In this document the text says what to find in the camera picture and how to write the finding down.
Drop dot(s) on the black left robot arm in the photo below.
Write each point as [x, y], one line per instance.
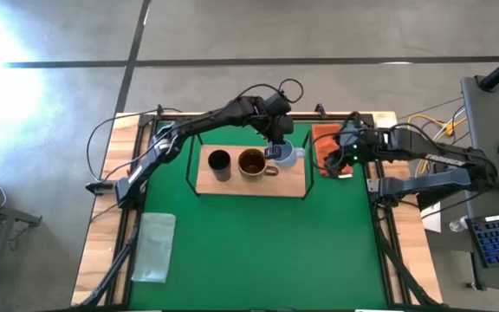
[206, 119]

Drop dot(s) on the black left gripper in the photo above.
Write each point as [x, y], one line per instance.
[277, 128]

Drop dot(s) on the tan mug with brown interior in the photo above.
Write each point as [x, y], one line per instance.
[251, 162]

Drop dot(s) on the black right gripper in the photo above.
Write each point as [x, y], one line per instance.
[362, 145]

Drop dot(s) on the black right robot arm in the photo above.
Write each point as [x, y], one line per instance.
[449, 162]

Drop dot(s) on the black cup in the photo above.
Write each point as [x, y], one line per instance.
[219, 162]

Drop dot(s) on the light blue cup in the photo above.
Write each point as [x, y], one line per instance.
[288, 160]

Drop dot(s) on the clear plastic bottle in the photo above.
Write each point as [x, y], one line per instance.
[458, 224]

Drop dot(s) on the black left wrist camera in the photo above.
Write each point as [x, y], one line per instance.
[276, 104]

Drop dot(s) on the black metal table frame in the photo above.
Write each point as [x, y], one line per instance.
[271, 117]

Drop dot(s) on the white paper sheet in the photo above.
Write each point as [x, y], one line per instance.
[433, 221]

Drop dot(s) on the orange cloth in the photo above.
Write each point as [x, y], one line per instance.
[321, 138]

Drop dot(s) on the pale green translucent bag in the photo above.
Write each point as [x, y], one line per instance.
[154, 247]

